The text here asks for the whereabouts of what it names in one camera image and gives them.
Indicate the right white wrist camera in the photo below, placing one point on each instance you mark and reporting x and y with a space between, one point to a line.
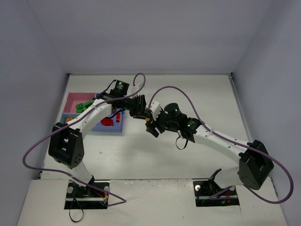
155 109

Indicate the pink container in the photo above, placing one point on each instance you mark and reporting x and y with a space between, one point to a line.
74 99

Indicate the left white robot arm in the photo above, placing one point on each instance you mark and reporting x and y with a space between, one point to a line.
66 143

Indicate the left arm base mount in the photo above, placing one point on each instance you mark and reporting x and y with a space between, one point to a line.
77 198

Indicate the red brick lego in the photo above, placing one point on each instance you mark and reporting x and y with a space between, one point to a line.
118 116

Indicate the yellow round printed lego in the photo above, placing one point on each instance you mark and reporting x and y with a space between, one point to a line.
68 119

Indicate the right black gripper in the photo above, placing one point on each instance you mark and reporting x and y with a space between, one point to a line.
156 125

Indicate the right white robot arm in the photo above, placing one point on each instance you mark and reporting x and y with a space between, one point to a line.
252 164

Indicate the small green lego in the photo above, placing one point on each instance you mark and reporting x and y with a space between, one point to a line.
88 104

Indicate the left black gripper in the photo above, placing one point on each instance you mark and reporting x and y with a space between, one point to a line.
138 107

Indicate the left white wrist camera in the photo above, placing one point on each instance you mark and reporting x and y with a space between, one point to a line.
136 88

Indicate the purple-blue large container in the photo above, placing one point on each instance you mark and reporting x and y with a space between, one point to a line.
117 127

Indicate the green half-round lego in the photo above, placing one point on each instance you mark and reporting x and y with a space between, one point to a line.
80 108

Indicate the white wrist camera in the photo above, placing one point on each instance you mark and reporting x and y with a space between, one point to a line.
136 88
155 109

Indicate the red half-round lego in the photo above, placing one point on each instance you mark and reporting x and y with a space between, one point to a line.
107 122

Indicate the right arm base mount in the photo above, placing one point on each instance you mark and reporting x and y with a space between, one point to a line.
205 193

